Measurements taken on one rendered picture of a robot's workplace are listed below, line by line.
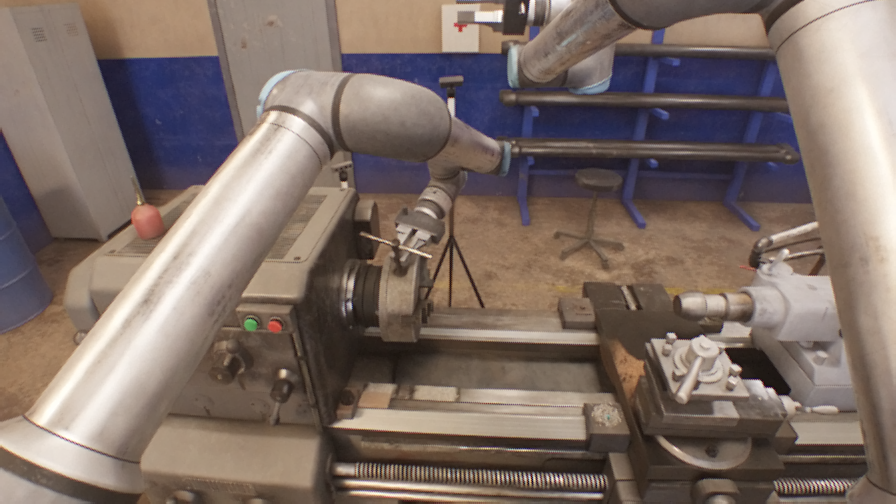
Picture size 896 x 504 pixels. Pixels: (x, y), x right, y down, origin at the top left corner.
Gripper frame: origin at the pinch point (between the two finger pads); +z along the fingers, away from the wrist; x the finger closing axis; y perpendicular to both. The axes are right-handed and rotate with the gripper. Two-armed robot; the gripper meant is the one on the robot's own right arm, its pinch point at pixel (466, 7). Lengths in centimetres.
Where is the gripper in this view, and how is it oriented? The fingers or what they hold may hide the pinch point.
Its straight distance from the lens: 105.8
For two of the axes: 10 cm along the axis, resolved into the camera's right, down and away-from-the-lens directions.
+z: -10.0, -0.3, 0.6
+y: -0.4, 9.8, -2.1
